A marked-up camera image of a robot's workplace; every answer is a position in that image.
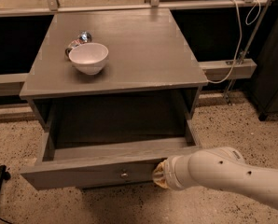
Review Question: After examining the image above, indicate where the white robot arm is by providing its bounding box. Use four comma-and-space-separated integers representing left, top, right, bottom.
152, 147, 278, 210

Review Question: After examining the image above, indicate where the dark cabinet at right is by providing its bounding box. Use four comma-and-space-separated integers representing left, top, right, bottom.
249, 0, 278, 122

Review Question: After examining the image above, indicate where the shiny silver can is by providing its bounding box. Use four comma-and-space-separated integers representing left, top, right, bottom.
65, 31, 92, 57

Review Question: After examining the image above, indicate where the grey wooden cabinet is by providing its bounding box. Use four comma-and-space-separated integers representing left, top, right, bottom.
19, 8, 209, 133

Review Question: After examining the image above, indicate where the white cable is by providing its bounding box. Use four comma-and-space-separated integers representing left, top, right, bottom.
203, 0, 263, 85

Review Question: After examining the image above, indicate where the grey top drawer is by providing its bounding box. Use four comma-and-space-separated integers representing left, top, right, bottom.
21, 120, 202, 190

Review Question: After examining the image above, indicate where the grey metal rail frame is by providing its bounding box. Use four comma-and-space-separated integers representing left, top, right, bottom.
0, 0, 271, 98

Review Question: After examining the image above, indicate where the thin metal pole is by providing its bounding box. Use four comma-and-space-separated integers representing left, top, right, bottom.
223, 0, 273, 105

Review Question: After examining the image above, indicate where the silver drawer knob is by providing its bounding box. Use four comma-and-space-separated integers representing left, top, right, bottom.
120, 171, 129, 179

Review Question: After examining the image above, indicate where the white ceramic bowl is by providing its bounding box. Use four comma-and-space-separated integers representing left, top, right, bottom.
68, 43, 109, 75

